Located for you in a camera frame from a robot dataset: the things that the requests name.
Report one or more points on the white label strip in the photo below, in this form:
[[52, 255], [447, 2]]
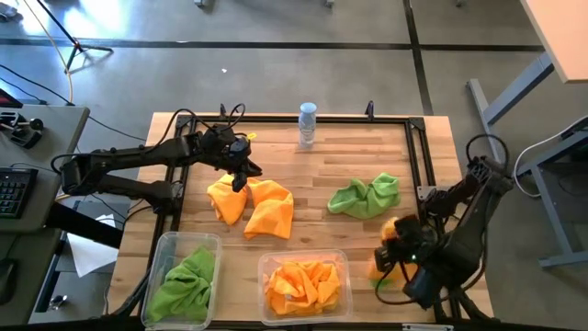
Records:
[[427, 327]]

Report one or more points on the black backlit keyboard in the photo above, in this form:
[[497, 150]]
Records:
[[16, 193]]

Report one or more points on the white paper sheet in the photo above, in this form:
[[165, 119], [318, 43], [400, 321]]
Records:
[[89, 255]]

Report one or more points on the yellow tape tag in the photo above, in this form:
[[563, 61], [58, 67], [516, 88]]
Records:
[[251, 136]]

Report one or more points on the black computer mouse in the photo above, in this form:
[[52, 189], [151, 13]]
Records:
[[5, 280]]

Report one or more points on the black frame clamp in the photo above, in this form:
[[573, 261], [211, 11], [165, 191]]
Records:
[[370, 109], [223, 111]]

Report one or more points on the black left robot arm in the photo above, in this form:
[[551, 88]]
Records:
[[138, 155]]

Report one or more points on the clear bottle with blue cap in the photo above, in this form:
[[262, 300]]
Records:
[[307, 124]]

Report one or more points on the beige desk top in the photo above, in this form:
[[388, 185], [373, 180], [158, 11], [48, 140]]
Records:
[[565, 37]]

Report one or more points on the grey desk leg frame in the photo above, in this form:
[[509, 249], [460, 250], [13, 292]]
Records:
[[519, 89], [553, 216]]

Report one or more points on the black red-edged device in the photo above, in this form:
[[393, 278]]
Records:
[[7, 100]]

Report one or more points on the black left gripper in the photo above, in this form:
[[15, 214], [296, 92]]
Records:
[[227, 147]]

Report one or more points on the black aluminium table frame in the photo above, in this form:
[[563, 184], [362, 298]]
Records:
[[298, 119]]

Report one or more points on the black desk clamp tool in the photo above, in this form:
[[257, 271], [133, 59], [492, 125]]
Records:
[[23, 131]]

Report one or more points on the black tripod stand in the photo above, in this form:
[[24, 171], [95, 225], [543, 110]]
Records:
[[77, 46]]

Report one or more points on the black metal beam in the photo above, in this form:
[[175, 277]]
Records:
[[82, 225]]

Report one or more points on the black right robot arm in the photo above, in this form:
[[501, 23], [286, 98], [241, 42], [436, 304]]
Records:
[[459, 248]]

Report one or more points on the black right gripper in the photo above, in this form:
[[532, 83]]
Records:
[[413, 250]]

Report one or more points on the silver caster wheel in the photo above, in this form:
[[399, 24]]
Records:
[[57, 302]]

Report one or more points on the grey low desk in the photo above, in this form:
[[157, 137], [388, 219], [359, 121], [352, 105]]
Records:
[[32, 276]]

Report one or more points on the clear plastic bin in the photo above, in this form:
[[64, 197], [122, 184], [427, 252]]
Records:
[[184, 241], [347, 294]]

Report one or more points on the grey side desk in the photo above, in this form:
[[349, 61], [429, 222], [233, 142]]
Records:
[[50, 147]]

